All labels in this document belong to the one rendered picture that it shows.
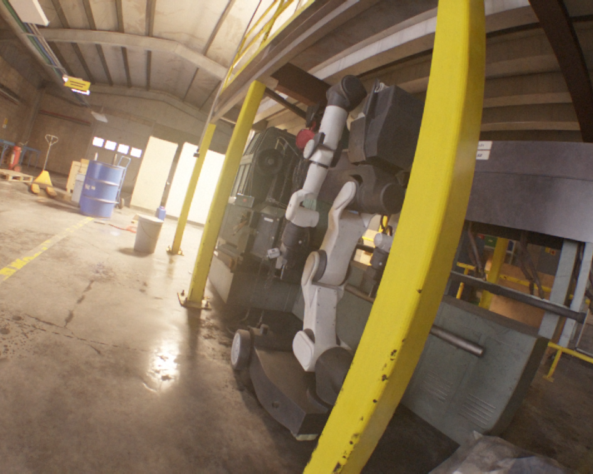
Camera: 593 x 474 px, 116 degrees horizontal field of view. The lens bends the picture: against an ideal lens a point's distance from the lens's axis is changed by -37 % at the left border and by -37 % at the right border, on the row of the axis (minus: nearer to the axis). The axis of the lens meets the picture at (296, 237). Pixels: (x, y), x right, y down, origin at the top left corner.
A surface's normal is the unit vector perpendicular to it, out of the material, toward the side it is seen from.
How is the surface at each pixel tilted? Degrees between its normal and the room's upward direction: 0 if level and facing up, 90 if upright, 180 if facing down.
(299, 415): 90
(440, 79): 90
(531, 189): 90
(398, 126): 105
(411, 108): 90
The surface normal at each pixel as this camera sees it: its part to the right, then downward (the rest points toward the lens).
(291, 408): -0.74, -0.19
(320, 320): 0.41, -0.37
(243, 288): 0.47, 0.17
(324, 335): 0.42, -0.58
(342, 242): 0.26, 0.29
